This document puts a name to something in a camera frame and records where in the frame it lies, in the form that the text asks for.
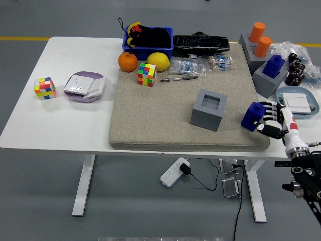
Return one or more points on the blue square seal stamp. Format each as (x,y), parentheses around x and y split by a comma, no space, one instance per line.
(274,66)
(250,118)

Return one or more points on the blue plastic bin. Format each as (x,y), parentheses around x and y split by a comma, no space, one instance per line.
(150,53)

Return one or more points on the white table leg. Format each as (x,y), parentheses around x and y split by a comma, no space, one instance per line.
(257,195)
(82,188)

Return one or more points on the yellow red plastic tool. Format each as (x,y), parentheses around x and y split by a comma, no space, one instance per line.
(130,29)

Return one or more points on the grey-brown fabric mat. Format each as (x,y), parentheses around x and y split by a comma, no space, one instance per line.
(150,113)

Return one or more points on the black plug adapter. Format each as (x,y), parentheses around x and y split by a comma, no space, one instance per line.
(185,168)

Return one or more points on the yellow lemon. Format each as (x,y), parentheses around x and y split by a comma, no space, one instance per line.
(158,61)

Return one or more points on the black table control panel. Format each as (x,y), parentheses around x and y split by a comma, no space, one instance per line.
(282,164)

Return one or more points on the white switch panel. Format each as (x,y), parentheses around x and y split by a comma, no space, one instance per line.
(296,103)
(96,86)

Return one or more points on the black wrapped long object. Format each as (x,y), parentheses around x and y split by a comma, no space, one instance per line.
(200,44)

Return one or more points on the clear bag blue resistors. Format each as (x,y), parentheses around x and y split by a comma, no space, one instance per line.
(185,66)

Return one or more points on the grey holder block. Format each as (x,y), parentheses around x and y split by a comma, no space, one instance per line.
(267,85)
(243,41)
(253,61)
(205,120)

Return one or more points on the metal bracket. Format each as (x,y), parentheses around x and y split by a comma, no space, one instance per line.
(227,166)
(230,187)

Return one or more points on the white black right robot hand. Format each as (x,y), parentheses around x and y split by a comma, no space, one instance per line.
(291,128)

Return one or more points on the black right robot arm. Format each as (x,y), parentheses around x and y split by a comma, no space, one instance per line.
(306,173)

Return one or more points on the clear plastic bags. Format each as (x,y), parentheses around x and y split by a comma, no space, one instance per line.
(283,49)

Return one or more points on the white wall socket panel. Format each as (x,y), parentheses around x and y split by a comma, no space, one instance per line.
(77,84)

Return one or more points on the clear bag brown resistors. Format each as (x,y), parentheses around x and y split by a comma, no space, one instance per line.
(220,62)

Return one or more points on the small metal connector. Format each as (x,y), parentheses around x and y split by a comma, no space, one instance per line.
(312,108)

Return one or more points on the white power strip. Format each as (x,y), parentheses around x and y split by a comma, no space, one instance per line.
(170,175)

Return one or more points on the orange cylinder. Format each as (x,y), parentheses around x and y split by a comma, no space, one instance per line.
(257,31)
(262,46)

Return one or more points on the black cloth pouch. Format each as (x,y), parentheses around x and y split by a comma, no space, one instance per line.
(155,37)

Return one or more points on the light blue plastic tray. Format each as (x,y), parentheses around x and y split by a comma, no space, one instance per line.
(314,100)

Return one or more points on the colourful puzzle cube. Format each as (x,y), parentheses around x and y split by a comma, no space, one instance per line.
(45,89)
(146,75)

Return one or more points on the black cylindrical capacitor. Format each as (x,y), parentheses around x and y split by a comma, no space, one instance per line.
(299,79)
(294,66)
(289,79)
(292,57)
(301,67)

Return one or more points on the purple plastic tray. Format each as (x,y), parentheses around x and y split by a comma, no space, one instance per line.
(87,74)

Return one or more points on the orange mandarin fruit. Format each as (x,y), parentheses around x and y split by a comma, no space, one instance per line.
(128,62)

